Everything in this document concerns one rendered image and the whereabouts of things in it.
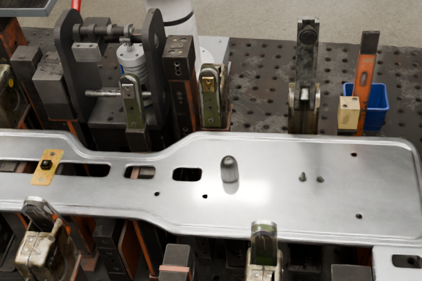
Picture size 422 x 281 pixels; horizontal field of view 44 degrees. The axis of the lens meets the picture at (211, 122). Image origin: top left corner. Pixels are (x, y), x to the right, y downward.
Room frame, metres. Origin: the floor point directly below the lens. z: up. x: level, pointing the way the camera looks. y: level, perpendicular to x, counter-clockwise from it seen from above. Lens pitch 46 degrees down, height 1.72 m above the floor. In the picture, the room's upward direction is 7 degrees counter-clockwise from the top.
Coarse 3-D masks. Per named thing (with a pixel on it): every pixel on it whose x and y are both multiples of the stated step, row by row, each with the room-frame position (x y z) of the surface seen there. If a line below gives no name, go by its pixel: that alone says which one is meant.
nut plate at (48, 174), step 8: (48, 152) 0.67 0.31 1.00; (56, 152) 0.67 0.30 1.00; (40, 160) 0.66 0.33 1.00; (48, 160) 0.65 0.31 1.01; (56, 160) 0.65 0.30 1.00; (40, 168) 0.64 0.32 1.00; (48, 168) 0.63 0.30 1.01; (56, 168) 0.63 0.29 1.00; (40, 176) 0.62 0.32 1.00; (48, 176) 0.61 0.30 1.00; (32, 184) 0.60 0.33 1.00; (40, 184) 0.60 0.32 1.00; (48, 184) 0.60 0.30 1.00
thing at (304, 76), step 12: (300, 24) 0.69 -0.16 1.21; (312, 24) 0.70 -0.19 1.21; (300, 36) 0.67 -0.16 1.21; (312, 36) 0.66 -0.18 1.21; (300, 48) 0.68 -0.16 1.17; (312, 48) 0.69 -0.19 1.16; (300, 60) 0.68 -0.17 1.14; (312, 60) 0.68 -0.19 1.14; (300, 72) 0.69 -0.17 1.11; (312, 72) 0.67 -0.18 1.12; (300, 84) 0.68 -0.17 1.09; (312, 84) 0.67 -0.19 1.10; (312, 96) 0.66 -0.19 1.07; (312, 108) 0.66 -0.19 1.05
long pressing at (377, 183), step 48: (0, 144) 0.71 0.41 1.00; (48, 144) 0.70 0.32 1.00; (192, 144) 0.65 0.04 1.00; (240, 144) 0.64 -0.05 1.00; (288, 144) 0.62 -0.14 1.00; (336, 144) 0.61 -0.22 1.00; (384, 144) 0.59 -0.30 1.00; (0, 192) 0.59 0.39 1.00; (48, 192) 0.58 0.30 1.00; (96, 192) 0.57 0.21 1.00; (144, 192) 0.55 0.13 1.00; (192, 192) 0.54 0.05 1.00; (240, 192) 0.53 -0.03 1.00; (288, 192) 0.52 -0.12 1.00; (336, 192) 0.50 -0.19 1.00; (384, 192) 0.49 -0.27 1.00; (288, 240) 0.43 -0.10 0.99; (336, 240) 0.42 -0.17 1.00; (384, 240) 0.41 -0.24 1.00
